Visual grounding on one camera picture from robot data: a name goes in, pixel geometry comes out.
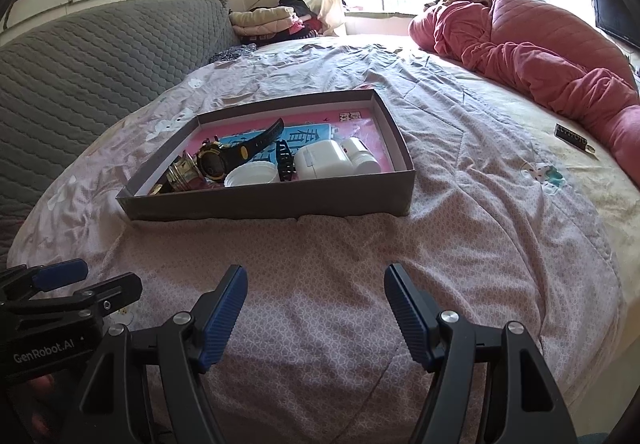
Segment black hair claw clip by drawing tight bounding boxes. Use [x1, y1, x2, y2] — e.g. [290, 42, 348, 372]
[274, 140, 295, 182]

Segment dark patterned cloth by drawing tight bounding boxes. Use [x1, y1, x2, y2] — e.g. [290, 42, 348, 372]
[206, 45, 253, 65]

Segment white earbuds case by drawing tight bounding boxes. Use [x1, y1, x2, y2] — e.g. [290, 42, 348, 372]
[293, 140, 351, 181]

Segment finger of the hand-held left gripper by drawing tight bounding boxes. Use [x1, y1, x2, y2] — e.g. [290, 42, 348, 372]
[7, 272, 143, 325]
[0, 260, 89, 299]

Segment pink floral printed blanket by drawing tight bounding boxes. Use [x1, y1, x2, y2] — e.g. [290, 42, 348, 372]
[5, 34, 640, 444]

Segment white medicine bottle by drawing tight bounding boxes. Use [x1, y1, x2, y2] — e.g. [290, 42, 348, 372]
[341, 136, 381, 175]

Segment pink and blue book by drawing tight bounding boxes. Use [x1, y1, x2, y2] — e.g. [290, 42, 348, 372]
[197, 108, 396, 175]

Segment black rectangular tag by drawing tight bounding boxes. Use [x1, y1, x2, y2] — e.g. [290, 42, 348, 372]
[554, 123, 598, 155]

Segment grey quilted headboard cover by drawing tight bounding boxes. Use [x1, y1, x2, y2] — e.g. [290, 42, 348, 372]
[0, 0, 241, 225]

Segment person's left hand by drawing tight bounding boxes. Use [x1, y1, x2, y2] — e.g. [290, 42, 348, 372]
[20, 373, 58, 432]

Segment folded beige blankets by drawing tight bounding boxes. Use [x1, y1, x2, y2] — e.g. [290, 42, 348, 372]
[229, 6, 301, 42]

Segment pink quilted duvet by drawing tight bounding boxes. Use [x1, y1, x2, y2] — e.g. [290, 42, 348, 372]
[407, 0, 640, 185]

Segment black and yellow wristwatch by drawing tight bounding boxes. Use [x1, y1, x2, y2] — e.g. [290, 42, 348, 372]
[195, 118, 286, 183]

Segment white round jar lid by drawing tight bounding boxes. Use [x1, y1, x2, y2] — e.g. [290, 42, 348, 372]
[223, 161, 281, 189]

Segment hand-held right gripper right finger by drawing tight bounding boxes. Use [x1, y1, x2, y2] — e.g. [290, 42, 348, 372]
[384, 263, 573, 444]

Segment black television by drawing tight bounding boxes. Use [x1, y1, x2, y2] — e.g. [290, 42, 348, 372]
[590, 0, 640, 52]

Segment pile of dark clothes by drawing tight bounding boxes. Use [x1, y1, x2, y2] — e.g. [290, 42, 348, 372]
[277, 0, 326, 39]

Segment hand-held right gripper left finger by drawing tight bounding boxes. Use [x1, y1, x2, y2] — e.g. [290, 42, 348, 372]
[65, 265, 248, 444]

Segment grey cardboard box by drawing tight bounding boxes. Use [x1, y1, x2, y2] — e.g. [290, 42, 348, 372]
[116, 88, 417, 222]

